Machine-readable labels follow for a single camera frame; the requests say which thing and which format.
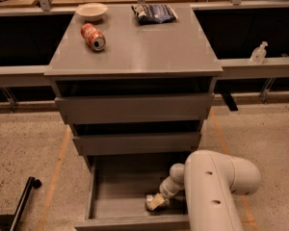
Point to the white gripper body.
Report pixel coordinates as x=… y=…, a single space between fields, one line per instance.
x=167 y=190

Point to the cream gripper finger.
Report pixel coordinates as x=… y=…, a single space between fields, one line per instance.
x=153 y=201

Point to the silver green 7up can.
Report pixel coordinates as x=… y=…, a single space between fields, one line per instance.
x=165 y=205

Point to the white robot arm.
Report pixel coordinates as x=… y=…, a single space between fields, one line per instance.
x=209 y=180

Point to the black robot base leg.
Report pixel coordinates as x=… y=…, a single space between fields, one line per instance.
x=10 y=222

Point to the grey open bottom drawer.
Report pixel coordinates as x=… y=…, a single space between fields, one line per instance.
x=119 y=187

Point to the grey middle drawer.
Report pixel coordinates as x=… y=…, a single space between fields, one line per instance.
x=136 y=143

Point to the grey top drawer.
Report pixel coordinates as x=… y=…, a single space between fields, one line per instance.
x=128 y=108

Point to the grey drawer cabinet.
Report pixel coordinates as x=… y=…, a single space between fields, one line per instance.
x=158 y=59

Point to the red soda can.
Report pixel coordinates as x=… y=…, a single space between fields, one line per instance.
x=93 y=37

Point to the blue chip bag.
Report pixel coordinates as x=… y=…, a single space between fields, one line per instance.
x=153 y=14

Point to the white bowl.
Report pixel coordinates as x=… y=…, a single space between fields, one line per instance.
x=92 y=11

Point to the grey metal rail shelf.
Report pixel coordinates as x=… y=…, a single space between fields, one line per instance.
x=33 y=75

